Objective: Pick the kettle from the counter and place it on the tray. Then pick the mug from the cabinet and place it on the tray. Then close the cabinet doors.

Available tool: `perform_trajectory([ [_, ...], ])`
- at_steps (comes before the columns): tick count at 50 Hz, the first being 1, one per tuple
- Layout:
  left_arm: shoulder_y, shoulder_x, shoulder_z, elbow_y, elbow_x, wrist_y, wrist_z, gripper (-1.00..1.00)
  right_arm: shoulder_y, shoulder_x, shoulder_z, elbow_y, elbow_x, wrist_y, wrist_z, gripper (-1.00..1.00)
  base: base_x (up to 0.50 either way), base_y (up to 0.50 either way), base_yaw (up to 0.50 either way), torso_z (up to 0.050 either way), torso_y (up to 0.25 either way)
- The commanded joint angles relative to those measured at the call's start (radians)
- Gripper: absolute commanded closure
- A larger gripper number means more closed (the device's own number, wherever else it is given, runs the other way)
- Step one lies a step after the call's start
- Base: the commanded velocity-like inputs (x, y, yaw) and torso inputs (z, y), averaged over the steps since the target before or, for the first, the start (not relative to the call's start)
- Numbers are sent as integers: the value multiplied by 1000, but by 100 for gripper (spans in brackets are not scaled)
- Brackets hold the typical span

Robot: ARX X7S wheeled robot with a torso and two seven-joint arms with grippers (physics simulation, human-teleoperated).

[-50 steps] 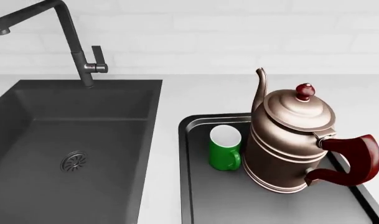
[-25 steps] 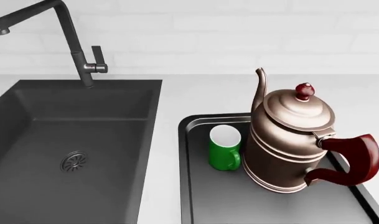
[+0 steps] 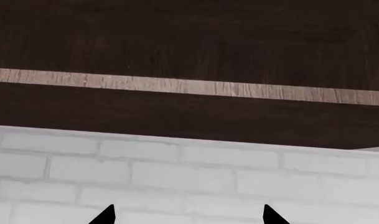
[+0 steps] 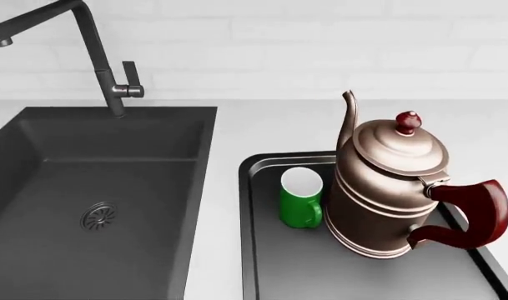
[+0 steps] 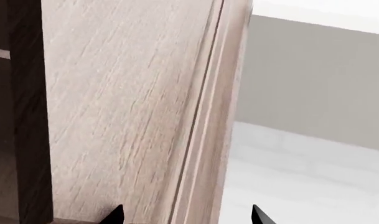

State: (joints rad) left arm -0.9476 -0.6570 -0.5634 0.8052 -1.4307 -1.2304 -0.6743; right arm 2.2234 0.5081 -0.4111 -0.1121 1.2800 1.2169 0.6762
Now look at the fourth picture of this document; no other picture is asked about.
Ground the dark grey kitchen sink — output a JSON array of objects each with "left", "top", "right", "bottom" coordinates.
[{"left": 0, "top": 106, "right": 219, "bottom": 300}]

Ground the round metal sink drain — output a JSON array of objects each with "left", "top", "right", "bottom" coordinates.
[{"left": 79, "top": 201, "right": 119, "bottom": 233}]

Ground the green mug with white interior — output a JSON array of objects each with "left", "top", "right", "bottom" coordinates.
[{"left": 279, "top": 167, "right": 324, "bottom": 230}]

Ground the copper kettle with red handle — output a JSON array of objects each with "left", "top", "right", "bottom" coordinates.
[{"left": 323, "top": 90, "right": 508, "bottom": 259}]

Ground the dark grey rectangular tray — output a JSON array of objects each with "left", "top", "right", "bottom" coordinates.
[{"left": 238, "top": 150, "right": 508, "bottom": 300}]

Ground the dark metal kitchen faucet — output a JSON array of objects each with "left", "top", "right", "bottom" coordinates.
[{"left": 0, "top": 0, "right": 146, "bottom": 119}]

